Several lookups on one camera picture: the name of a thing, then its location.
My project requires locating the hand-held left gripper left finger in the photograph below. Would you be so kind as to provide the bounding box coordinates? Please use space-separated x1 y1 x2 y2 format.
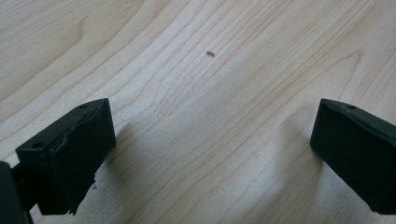
15 98 117 217

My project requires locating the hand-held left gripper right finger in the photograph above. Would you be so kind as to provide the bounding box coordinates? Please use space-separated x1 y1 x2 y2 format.
309 98 396 216

